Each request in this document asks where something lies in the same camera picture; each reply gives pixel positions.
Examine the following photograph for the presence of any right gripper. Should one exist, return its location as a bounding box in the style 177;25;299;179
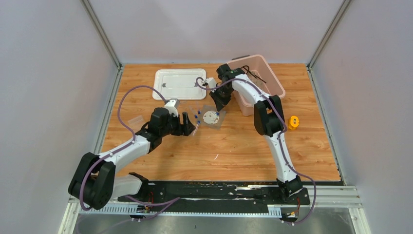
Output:
210;85;235;111

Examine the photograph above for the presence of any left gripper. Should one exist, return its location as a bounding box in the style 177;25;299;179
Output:
160;112;196;137

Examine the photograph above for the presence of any black metal tripod stand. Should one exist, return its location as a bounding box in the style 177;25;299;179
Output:
241;65;266;85

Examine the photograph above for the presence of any clear test tube rack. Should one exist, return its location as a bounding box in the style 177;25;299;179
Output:
128;115;146;132

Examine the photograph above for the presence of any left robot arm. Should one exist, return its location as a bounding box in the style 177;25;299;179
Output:
68;107;196;211

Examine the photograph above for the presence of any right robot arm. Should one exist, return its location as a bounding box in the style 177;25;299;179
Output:
203;64;303;204

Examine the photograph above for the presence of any white plastic lid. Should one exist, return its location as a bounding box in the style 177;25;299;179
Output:
152;68;206;100

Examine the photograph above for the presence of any pink plastic bin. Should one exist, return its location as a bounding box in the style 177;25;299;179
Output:
227;55;286;98

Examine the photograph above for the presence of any yellow plastic block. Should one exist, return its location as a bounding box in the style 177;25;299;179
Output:
288;116;300;130

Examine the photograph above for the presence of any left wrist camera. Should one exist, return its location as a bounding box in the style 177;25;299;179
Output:
164;98;180;117

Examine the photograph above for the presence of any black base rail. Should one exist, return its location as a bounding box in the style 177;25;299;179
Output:
118;181;310;214

